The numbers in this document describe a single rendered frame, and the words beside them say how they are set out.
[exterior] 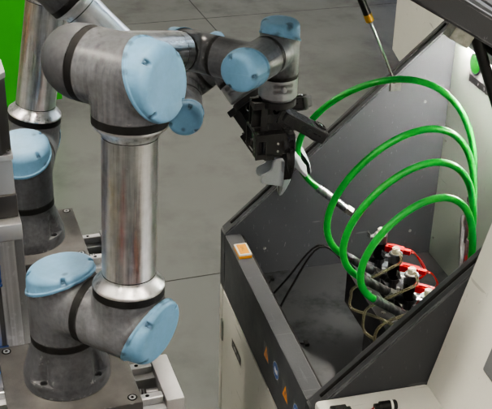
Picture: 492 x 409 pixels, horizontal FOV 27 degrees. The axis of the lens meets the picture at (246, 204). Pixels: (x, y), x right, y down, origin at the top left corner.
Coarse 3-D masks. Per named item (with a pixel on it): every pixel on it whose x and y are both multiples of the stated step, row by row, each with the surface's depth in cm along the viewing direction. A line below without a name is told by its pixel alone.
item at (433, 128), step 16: (416, 128) 195; (432, 128) 195; (448, 128) 197; (384, 144) 194; (464, 144) 199; (368, 160) 195; (352, 176) 196; (336, 192) 197; (464, 240) 211; (352, 256) 205; (368, 272) 207
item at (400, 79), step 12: (360, 84) 207; (372, 84) 207; (420, 84) 206; (432, 84) 205; (336, 96) 209; (444, 96) 206; (324, 108) 211; (456, 108) 207; (468, 120) 208; (468, 132) 209; (300, 144) 215; (300, 156) 217; (312, 180) 219
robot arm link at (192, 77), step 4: (188, 72) 217; (192, 72) 216; (188, 76) 217; (192, 76) 216; (196, 76) 216; (200, 76) 216; (188, 80) 215; (192, 80) 216; (196, 80) 217; (200, 80) 217; (204, 80) 217; (192, 84) 214; (196, 84) 215; (200, 84) 217; (204, 84) 217; (208, 84) 218; (200, 88) 216; (204, 88) 218; (208, 88) 219; (204, 92) 219
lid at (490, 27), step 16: (416, 0) 150; (432, 0) 150; (448, 0) 151; (464, 0) 152; (480, 0) 224; (448, 16) 152; (464, 16) 153; (480, 16) 154; (448, 32) 158; (464, 32) 158; (480, 32) 155
